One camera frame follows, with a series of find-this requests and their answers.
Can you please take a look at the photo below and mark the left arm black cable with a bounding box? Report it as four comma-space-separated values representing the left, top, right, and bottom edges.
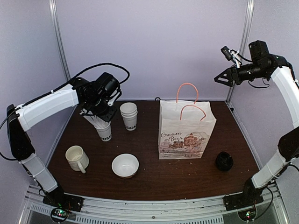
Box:
0, 63, 130, 161

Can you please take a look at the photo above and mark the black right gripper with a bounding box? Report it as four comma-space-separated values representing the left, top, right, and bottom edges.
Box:
215, 62, 268, 86

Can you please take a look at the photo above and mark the aluminium frame left post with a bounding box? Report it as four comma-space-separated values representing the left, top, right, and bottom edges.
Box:
49, 0, 71, 81

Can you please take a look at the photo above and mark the white paper takeout bag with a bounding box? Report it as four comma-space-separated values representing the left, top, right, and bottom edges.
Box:
158, 83, 216, 160

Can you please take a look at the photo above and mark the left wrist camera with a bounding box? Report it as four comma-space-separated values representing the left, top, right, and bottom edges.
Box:
107, 90, 122, 106

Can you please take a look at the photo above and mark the white ceramic bowl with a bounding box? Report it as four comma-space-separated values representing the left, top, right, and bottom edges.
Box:
111, 154, 139, 179

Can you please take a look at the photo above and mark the aluminium front table rail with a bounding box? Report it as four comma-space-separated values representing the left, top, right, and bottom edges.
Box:
21, 184, 288, 224

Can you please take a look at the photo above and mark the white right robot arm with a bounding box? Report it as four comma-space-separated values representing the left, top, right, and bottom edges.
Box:
214, 40, 299, 206

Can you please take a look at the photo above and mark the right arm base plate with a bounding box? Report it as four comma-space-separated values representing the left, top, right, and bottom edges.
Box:
223, 193, 263, 211

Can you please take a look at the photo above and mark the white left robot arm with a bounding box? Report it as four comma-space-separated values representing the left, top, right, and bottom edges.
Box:
7, 72, 121, 207

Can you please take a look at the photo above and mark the paper cup holding straws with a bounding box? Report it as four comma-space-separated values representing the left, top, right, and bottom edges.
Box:
80, 110, 112, 142

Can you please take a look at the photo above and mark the aluminium frame post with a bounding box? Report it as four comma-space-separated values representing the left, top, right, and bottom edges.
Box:
226, 0, 255, 107
49, 0, 71, 81

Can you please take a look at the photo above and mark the cream ceramic mug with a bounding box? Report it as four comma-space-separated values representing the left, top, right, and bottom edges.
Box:
65, 146, 89, 174

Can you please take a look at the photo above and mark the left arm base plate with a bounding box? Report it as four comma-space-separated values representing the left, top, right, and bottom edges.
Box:
43, 192, 84, 212

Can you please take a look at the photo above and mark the stack of black lids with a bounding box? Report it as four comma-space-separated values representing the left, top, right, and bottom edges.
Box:
215, 151, 234, 171

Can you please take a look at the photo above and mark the stack of white paper cups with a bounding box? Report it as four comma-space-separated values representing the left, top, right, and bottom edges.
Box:
120, 102, 138, 131

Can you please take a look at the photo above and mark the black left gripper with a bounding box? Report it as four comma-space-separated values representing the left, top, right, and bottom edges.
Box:
86, 94, 117, 122

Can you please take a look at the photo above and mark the aluminium frame right post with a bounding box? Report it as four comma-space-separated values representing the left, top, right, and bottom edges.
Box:
226, 0, 255, 107

